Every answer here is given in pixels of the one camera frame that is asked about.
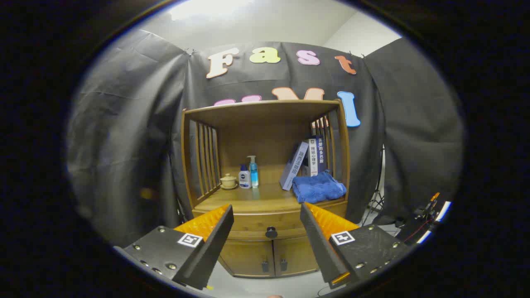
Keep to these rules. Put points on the blue folded towel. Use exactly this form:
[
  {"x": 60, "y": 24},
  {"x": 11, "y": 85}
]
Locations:
[{"x": 318, "y": 188}]

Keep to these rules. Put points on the wooden cabinet door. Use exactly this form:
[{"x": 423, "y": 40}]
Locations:
[
  {"x": 296, "y": 256},
  {"x": 244, "y": 256}
]

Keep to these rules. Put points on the white spine book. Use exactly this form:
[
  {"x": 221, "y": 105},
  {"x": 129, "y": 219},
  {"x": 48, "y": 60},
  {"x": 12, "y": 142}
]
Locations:
[{"x": 313, "y": 159}]

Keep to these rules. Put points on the grey leaning book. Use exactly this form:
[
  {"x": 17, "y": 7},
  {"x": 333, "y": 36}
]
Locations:
[{"x": 293, "y": 166}]

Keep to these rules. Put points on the beige lidded teacup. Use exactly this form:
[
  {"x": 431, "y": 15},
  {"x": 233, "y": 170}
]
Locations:
[{"x": 228, "y": 181}]

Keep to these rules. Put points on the dark blue book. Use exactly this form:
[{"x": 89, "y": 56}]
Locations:
[{"x": 321, "y": 153}]

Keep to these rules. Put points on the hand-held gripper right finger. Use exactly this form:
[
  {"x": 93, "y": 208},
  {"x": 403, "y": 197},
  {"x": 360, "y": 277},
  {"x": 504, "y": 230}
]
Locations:
[{"x": 319, "y": 244}]

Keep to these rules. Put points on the white lotion bottle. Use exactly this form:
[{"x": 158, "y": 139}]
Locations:
[{"x": 244, "y": 179}]

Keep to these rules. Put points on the wooden countertop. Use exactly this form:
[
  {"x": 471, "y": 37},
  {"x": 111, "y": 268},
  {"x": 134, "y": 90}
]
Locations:
[{"x": 256, "y": 198}]

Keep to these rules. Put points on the wooden cabinet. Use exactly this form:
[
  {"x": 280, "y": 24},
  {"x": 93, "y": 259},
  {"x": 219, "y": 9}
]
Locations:
[{"x": 265, "y": 132}]

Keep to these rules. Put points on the wooden drawer with black knob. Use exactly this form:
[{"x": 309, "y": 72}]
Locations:
[{"x": 269, "y": 221}]

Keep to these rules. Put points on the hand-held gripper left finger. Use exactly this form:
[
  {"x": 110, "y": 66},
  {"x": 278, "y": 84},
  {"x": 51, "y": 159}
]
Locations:
[{"x": 211, "y": 252}]

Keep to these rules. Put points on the black backdrop cloth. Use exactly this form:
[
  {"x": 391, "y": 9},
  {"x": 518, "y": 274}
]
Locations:
[{"x": 124, "y": 145}]

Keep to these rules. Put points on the black device with orange tip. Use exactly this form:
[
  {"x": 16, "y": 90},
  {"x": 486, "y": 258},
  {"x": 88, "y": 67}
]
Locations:
[{"x": 426, "y": 215}]

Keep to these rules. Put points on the blue pump bottle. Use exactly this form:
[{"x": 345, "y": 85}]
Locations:
[{"x": 254, "y": 174}]

